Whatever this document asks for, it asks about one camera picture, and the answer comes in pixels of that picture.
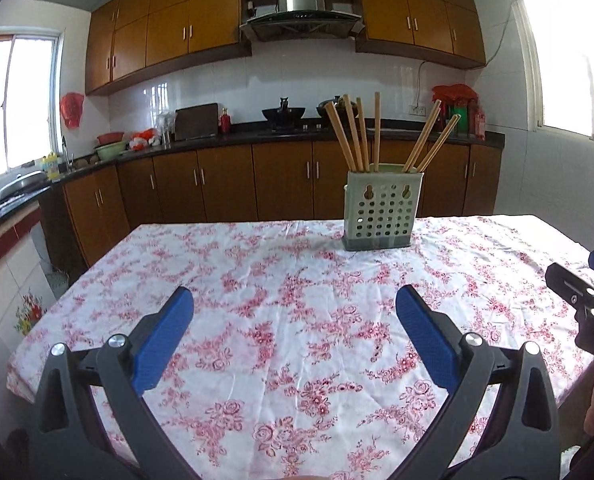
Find wooden chopstick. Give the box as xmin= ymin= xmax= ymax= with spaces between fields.
xmin=417 ymin=114 xmax=462 ymax=174
xmin=343 ymin=93 xmax=364 ymax=172
xmin=373 ymin=91 xmax=382 ymax=172
xmin=324 ymin=102 xmax=357 ymax=172
xmin=403 ymin=100 xmax=441 ymax=172
xmin=357 ymin=96 xmax=370 ymax=172

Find lower wooden kitchen cabinets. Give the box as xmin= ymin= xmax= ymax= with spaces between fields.
xmin=39 ymin=133 xmax=505 ymax=280

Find wooden kitchen cabinets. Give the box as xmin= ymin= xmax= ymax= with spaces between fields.
xmin=84 ymin=0 xmax=487 ymax=94
xmin=39 ymin=133 xmax=505 ymax=280

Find black kitchen countertop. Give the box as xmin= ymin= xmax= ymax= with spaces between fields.
xmin=0 ymin=116 xmax=508 ymax=241

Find upper wooden kitchen cabinets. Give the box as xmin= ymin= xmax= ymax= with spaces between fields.
xmin=84 ymin=0 xmax=487 ymax=94

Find floral red white tablecloth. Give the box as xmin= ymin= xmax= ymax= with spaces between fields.
xmin=6 ymin=216 xmax=594 ymax=479

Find green perforated utensil holder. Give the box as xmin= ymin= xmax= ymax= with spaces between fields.
xmin=343 ymin=164 xmax=424 ymax=252

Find red bag condiment bottles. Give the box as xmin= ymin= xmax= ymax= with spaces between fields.
xmin=433 ymin=84 xmax=486 ymax=141

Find window right side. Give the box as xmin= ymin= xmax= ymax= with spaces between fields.
xmin=518 ymin=0 xmax=594 ymax=142

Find window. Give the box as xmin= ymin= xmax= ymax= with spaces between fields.
xmin=518 ymin=0 xmax=594 ymax=142
xmin=0 ymin=29 xmax=61 ymax=177

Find yellow detergent bottle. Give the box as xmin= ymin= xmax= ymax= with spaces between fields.
xmin=40 ymin=152 xmax=61 ymax=180

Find green and red basins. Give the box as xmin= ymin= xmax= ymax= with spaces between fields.
xmin=94 ymin=131 xmax=127 ymax=162

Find red white plastic bag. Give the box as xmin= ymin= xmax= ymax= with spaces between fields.
xmin=128 ymin=128 xmax=160 ymax=152

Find black wok right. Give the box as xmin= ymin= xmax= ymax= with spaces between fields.
xmin=316 ymin=94 xmax=359 ymax=122

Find black wok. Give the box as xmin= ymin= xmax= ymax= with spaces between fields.
xmin=262 ymin=98 xmax=306 ymax=125
xmin=316 ymin=94 xmax=359 ymax=122

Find red hanging plastic bag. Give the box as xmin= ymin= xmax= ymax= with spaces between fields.
xmin=60 ymin=92 xmax=86 ymax=130

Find dark cutting board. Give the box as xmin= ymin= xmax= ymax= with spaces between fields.
xmin=175 ymin=103 xmax=219 ymax=142

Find red bottle on counter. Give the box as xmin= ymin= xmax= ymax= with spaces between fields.
xmin=219 ymin=107 xmax=231 ymax=134

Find black wok left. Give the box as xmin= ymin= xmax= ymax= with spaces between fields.
xmin=262 ymin=98 xmax=306 ymax=125

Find window left side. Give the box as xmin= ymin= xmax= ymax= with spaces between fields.
xmin=0 ymin=29 xmax=61 ymax=177

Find steel range hood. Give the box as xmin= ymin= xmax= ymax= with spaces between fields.
xmin=239 ymin=0 xmax=364 ymax=42

